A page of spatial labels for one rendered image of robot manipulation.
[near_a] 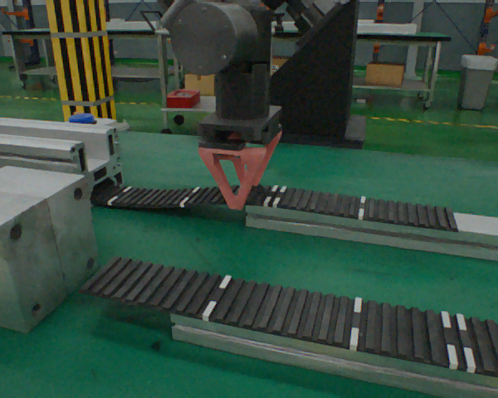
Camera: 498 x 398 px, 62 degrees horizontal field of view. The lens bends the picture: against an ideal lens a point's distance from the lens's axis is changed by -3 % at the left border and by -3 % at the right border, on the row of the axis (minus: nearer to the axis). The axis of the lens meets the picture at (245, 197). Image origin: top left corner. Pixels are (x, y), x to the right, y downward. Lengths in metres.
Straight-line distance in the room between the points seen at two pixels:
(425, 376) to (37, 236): 0.29
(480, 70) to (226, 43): 5.02
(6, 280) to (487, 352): 0.33
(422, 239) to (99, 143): 0.41
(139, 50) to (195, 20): 8.75
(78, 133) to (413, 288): 0.44
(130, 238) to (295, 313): 0.23
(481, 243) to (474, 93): 4.91
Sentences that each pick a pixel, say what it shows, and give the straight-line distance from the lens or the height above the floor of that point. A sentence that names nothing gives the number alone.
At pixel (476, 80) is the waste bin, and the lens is 5.33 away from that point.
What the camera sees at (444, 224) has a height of 0.81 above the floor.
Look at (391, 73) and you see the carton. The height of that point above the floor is 0.35.
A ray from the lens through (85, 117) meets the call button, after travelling 0.72.
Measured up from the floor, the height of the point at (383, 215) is 0.81.
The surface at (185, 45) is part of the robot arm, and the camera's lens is 0.37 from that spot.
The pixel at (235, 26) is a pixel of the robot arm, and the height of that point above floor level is 1.00.
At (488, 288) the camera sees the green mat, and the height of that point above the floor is 0.78.
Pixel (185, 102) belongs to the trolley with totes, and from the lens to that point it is 3.50.
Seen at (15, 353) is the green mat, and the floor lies 0.78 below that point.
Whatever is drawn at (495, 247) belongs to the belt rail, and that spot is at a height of 0.79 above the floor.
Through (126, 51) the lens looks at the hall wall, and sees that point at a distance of 9.25.
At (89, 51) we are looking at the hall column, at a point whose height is 0.71.
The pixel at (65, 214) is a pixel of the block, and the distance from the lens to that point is 0.38.
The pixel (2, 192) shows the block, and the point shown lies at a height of 0.87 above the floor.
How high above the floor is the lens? 1.01
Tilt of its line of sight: 24 degrees down
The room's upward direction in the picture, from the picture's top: straight up
